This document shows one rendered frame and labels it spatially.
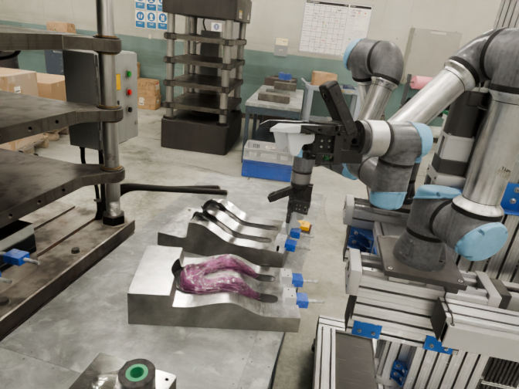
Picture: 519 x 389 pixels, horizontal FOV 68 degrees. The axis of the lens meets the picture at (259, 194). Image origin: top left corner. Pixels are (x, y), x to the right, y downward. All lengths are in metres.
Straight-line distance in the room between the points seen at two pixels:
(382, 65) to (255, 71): 6.44
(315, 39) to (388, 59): 6.29
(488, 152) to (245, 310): 0.75
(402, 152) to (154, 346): 0.81
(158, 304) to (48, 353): 0.29
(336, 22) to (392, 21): 0.98
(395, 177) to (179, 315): 0.71
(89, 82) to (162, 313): 1.01
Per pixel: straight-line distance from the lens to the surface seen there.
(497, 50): 1.03
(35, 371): 1.17
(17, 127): 1.38
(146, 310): 1.20
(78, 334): 1.24
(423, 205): 1.16
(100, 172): 1.67
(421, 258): 1.21
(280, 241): 1.45
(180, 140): 5.49
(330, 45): 7.69
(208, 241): 1.49
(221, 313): 1.18
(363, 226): 1.69
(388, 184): 0.88
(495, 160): 1.03
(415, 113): 1.02
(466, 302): 1.31
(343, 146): 0.81
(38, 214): 1.94
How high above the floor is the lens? 1.61
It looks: 23 degrees down
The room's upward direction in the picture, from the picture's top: 7 degrees clockwise
